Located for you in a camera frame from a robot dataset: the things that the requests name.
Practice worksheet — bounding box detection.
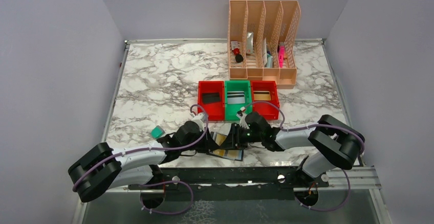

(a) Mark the black leather card holder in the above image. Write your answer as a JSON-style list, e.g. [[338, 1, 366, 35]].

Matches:
[[206, 132, 244, 161]]

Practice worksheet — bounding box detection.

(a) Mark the gold credit card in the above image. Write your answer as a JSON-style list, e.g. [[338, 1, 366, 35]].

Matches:
[[213, 133, 227, 146]]

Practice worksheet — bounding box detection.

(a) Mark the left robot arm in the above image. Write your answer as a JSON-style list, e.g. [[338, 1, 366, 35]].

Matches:
[[68, 121, 219, 203]]

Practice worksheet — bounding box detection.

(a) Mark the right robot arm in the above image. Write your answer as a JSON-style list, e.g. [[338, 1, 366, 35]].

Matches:
[[216, 111, 365, 182]]

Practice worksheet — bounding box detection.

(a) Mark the gold card in bin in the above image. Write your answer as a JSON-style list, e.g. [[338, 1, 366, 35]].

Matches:
[[253, 91, 272, 101]]

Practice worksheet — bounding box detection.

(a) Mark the silver striped card in bin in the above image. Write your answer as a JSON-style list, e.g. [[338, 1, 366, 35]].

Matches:
[[226, 91, 246, 104]]

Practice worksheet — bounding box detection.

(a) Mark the black card in bin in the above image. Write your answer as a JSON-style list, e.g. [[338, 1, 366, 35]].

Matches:
[[201, 93, 221, 104]]

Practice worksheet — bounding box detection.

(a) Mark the right red plastic bin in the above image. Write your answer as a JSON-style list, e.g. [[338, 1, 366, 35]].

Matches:
[[250, 80, 280, 121]]

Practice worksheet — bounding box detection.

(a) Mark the red plastic bin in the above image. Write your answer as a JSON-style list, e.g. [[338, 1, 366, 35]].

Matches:
[[198, 81, 225, 121], [250, 80, 280, 121]]

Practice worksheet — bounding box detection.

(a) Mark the small green eraser block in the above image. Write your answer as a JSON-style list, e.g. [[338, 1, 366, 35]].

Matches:
[[150, 125, 165, 139]]

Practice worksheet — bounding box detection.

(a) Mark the green plastic bin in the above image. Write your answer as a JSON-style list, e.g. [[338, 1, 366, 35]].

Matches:
[[224, 80, 253, 121]]

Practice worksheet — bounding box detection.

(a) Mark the left red plastic bin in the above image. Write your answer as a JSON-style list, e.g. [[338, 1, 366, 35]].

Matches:
[[198, 81, 225, 121]]

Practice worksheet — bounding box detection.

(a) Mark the light blue glue stick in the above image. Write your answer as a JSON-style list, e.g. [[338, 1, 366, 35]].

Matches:
[[266, 54, 273, 68]]

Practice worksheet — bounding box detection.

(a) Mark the black round cap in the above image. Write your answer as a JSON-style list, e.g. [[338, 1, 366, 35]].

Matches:
[[235, 54, 244, 63]]

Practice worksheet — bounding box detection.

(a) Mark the red round cap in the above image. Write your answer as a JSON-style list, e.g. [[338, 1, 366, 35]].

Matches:
[[232, 48, 241, 56]]

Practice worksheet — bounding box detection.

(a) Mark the pink highlighter pen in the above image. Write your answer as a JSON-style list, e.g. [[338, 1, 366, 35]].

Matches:
[[278, 46, 285, 68]]

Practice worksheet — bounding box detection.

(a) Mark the peach plastic file organizer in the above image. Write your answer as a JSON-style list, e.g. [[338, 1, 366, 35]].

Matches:
[[227, 0, 301, 89]]

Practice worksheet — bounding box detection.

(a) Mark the grey white tube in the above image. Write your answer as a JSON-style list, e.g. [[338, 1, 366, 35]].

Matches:
[[246, 32, 254, 55]]

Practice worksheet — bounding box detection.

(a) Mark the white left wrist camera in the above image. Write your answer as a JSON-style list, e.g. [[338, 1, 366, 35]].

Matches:
[[191, 113, 207, 125]]

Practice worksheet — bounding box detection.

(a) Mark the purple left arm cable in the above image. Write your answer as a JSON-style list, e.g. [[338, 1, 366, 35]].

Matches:
[[72, 104, 209, 193]]

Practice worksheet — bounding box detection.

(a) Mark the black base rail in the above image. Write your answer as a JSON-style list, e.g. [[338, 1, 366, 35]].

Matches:
[[127, 166, 329, 201]]

